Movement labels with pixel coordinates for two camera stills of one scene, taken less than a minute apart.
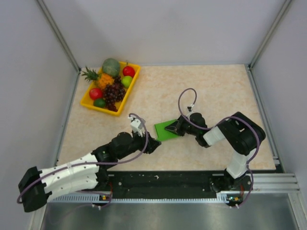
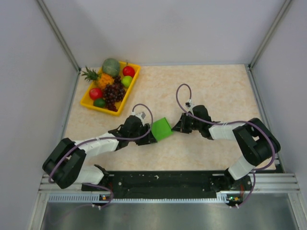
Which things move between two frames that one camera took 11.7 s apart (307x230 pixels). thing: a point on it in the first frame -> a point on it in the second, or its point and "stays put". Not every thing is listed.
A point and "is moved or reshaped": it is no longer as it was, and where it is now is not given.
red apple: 128,71 stays put
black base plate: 161,184 stays put
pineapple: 101,80 stays put
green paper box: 163,134 is moved or reshaped
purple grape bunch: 113,93 stays put
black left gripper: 152,143 -> 149,139
